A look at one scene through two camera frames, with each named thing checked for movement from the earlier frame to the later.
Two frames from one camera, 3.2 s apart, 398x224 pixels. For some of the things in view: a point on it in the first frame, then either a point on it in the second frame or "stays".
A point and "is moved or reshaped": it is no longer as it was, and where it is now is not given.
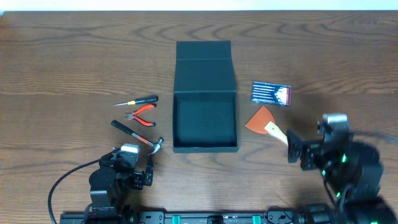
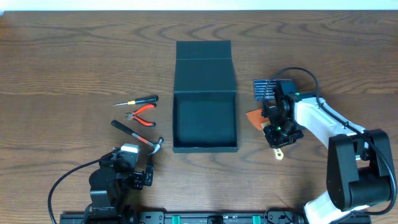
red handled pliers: x=132 y=116 stays
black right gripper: x=310 y=148 to x=291 y=137
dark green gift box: x=204 y=109 stays
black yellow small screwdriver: x=141 y=100 stays
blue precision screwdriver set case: x=265 y=93 is moved or reshaped
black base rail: x=201 y=218 stays
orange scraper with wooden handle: x=263 y=122 is moved or reshaped
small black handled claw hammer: x=155 y=144 stays
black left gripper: x=138 y=179 stays
